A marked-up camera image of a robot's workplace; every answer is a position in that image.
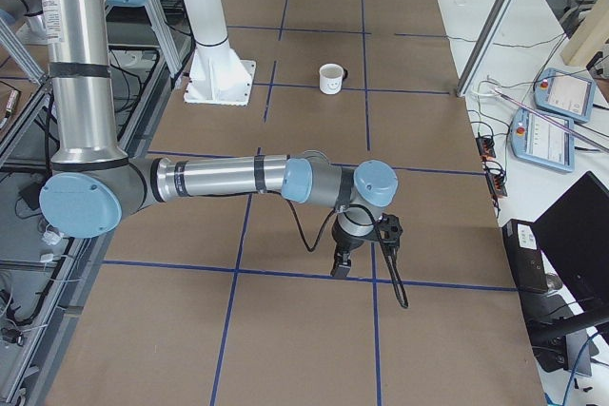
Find black laptop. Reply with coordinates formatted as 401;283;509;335
530;171;608;344

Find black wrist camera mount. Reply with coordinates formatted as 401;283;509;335
377;213;403;250

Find wooden beam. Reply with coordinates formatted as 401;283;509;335
560;0;609;67

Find teach pendant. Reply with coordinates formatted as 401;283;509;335
534;68;597;124
509;108;575;173

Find black box with label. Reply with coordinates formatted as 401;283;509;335
502;219;548;294

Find white smiley mug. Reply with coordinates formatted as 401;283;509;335
319;63;348;95

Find white camera pillar with base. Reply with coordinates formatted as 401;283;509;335
183;0;256;106

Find aluminium frame post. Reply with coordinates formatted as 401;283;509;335
456;0;515;97

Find far teach pendant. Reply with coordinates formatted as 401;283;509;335
534;68;597;124

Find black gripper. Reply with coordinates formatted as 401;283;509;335
330;215;376;278

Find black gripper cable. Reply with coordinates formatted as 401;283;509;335
286;196;410;310

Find near teach pendant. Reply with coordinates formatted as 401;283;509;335
509;108;575;173

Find brown paper table cover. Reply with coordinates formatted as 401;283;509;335
43;0;548;406

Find pink striped stick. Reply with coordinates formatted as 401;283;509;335
491;88;609;154

